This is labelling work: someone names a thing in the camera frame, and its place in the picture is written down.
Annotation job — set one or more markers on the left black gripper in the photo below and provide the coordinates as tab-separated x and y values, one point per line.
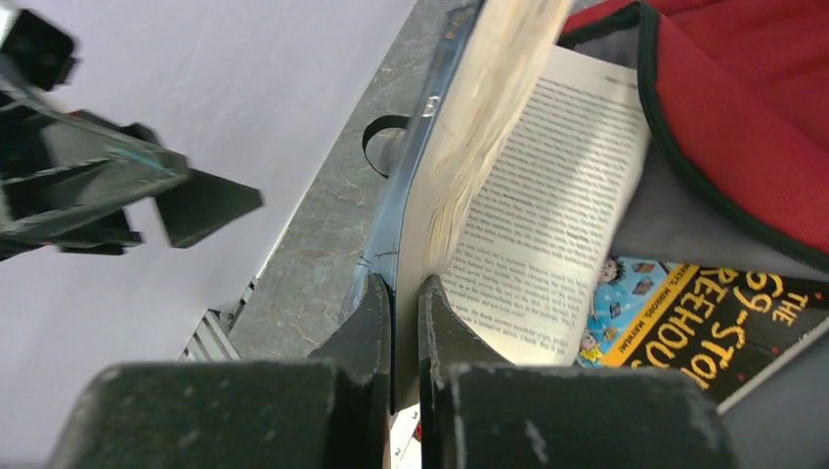
67	176

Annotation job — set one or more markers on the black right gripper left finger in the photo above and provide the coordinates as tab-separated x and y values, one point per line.
360	354

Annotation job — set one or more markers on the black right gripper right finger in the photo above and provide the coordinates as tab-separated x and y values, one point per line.
463	389

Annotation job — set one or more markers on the dark blue 1984 book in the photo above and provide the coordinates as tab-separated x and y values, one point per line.
517	165

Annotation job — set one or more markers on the treehouse paperback book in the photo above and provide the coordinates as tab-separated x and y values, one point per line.
726	330

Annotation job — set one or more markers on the red backpack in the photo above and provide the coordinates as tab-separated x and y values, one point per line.
738	93

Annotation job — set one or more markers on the black white chessboard mat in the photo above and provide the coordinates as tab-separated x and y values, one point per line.
404	439

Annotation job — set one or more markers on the aluminium frame rail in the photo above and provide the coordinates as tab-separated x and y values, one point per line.
210	341

